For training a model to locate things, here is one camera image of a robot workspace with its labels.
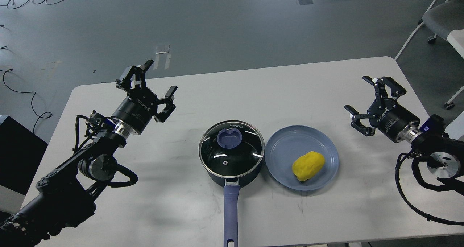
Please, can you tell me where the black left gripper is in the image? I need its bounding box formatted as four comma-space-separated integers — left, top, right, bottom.
111, 60, 178, 135

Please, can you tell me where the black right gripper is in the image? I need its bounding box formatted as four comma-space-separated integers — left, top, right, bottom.
344, 76, 421, 143

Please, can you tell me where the yellow potato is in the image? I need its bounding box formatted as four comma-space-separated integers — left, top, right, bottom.
291, 151, 325, 182

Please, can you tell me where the glass pot lid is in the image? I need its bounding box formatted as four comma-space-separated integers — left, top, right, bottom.
198, 121, 265, 178

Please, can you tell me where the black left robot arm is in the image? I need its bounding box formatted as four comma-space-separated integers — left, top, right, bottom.
1, 60, 177, 247

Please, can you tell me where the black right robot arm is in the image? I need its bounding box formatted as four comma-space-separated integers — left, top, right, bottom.
344, 76, 463, 226

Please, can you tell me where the white table at right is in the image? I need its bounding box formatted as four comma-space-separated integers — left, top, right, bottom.
444, 29, 464, 142

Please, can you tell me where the blue plate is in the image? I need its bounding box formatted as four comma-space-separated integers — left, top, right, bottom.
265, 126, 339, 191

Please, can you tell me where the grey office chair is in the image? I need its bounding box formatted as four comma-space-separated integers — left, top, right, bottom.
394, 0, 464, 62

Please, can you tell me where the dark blue saucepan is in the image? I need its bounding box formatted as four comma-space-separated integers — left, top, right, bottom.
198, 120, 265, 247

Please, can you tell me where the black box at left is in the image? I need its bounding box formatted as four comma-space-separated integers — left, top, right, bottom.
0, 115, 48, 195

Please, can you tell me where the black floor cable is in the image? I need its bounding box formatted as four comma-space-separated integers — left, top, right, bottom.
0, 69, 53, 133

